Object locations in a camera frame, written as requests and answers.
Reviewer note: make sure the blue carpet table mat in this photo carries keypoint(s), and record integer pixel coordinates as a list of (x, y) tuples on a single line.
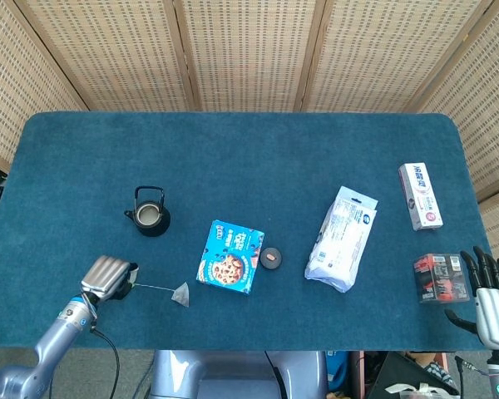
[(241, 158)]

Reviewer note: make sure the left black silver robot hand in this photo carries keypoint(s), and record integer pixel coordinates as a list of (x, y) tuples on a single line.
[(106, 274)]

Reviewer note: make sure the black cast iron teapot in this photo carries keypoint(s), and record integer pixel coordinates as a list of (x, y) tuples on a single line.
[(154, 226)]

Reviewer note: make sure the blue chocolate cookie box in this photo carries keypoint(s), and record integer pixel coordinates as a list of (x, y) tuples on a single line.
[(230, 257)]

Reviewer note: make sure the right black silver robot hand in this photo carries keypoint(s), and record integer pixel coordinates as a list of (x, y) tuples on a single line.
[(497, 316)]

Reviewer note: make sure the black box on floor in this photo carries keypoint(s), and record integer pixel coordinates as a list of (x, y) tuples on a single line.
[(395, 372)]

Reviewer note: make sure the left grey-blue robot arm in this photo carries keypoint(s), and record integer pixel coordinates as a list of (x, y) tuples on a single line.
[(54, 345)]

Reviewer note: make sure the black teapot lid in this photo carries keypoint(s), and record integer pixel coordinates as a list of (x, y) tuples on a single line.
[(270, 258)]

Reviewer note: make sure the woven bamboo folding screen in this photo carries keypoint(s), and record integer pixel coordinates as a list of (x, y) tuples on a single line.
[(249, 54)]

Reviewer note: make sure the grey-blue robot torso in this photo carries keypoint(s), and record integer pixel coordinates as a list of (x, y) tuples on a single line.
[(233, 374)]

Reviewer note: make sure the red black clear box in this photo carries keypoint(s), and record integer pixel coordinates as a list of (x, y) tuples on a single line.
[(438, 278)]

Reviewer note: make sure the white blue plastic package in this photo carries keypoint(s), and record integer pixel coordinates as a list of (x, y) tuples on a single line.
[(341, 241)]

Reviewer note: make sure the white pink toothpaste box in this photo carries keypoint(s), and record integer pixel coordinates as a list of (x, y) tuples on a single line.
[(421, 197)]

